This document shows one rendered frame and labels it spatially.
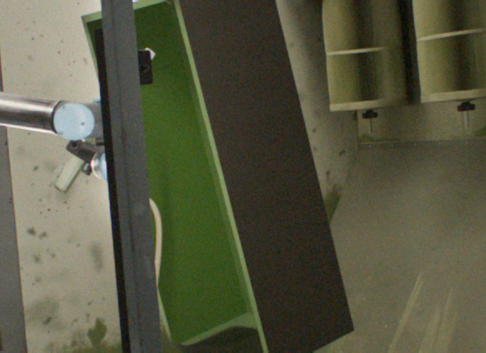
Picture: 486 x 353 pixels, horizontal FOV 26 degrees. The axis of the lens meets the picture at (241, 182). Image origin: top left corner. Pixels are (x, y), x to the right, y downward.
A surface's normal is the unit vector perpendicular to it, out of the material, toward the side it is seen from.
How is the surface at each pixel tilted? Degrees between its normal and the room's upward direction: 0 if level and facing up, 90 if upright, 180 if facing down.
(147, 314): 90
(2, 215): 90
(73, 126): 91
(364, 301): 57
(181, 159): 90
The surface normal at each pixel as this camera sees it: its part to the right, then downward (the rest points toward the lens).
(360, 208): -0.74, -0.46
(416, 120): -0.83, 0.10
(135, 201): 0.56, 0.00
